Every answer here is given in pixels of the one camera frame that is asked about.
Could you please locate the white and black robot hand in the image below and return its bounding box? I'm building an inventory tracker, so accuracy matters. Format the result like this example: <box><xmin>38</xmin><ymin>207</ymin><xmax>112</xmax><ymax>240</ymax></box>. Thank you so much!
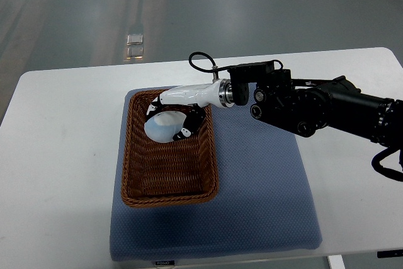
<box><xmin>146</xmin><ymin>79</ymin><xmax>235</xmax><ymax>141</ymax></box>

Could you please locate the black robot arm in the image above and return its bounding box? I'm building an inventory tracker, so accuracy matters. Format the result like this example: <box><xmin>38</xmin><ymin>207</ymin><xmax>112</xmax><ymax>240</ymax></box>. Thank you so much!
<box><xmin>227</xmin><ymin>60</ymin><xmax>402</xmax><ymax>181</ymax></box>

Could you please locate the brown wicker basket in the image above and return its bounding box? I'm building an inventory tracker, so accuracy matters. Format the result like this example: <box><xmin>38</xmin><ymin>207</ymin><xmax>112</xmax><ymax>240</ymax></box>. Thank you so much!
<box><xmin>120</xmin><ymin>89</ymin><xmax>219</xmax><ymax>208</ymax></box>

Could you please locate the metal floor plate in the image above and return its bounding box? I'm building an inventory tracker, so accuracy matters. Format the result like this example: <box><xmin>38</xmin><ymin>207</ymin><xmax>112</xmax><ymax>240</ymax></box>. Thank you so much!
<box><xmin>126</xmin><ymin>33</ymin><xmax>144</xmax><ymax>60</ymax></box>

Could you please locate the blue foam cushion mat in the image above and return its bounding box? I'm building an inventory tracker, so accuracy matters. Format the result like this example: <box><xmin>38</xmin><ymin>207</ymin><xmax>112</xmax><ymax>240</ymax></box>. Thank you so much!
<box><xmin>110</xmin><ymin>106</ymin><xmax>322</xmax><ymax>261</ymax></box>

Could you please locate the white table leg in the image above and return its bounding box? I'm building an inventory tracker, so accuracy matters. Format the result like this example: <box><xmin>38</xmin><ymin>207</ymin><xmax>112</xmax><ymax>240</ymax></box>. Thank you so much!
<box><xmin>327</xmin><ymin>255</ymin><xmax>346</xmax><ymax>269</ymax></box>

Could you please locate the black cable loop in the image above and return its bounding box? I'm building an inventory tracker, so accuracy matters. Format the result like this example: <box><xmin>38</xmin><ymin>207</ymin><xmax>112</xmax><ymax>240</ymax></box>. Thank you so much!
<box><xmin>188</xmin><ymin>52</ymin><xmax>229</xmax><ymax>81</ymax></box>

